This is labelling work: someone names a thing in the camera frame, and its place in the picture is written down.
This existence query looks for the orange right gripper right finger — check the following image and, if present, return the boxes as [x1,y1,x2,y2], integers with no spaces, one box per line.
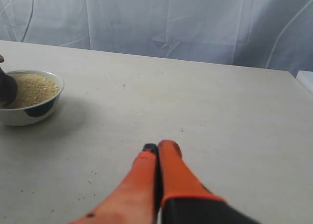
[158,140,257,224]

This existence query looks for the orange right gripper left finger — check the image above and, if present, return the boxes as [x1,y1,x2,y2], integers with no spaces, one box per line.
[72,143,158,224]

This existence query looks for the brown wooden spoon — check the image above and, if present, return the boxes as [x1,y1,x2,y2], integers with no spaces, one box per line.
[0,68,18,107]

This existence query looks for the yellow grains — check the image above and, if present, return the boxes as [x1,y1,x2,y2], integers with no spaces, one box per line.
[0,73,59,109]

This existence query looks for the white bowl with blue pattern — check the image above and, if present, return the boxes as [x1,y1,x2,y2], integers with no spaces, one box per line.
[0,70,64,126]

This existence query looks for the white backdrop cloth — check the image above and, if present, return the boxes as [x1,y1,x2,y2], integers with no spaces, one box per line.
[0,0,313,74]

